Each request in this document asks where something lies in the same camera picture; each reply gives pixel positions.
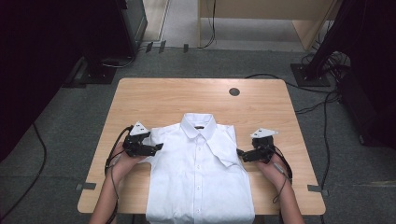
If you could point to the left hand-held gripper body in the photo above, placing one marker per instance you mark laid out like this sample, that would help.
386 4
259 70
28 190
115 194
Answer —
137 146

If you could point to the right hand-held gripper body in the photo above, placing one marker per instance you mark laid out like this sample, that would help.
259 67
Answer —
263 149

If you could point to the white short-sleeved shirt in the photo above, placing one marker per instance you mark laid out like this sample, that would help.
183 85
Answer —
199 177

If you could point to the person's left hand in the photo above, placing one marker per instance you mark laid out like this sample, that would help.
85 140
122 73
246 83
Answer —
124 166

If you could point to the person's right hand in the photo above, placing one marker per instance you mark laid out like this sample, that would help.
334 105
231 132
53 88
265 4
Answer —
275 172

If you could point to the round dark table grommet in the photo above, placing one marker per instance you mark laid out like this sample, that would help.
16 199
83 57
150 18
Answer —
234 91

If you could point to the grey tape strip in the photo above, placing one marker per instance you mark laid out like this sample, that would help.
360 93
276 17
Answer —
186 48
85 186
316 188
149 47
162 46

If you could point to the black stand with base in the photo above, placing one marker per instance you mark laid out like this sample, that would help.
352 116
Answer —
98 73
311 76

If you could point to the black equipment case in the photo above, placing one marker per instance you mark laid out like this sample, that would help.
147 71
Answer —
364 109

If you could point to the dark grey cabinet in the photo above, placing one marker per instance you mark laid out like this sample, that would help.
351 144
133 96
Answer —
135 25

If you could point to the dark curtain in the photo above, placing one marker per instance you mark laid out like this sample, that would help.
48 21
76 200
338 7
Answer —
37 62

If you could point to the light wooden desk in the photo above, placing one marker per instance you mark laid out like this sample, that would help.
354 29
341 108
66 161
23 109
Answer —
267 9

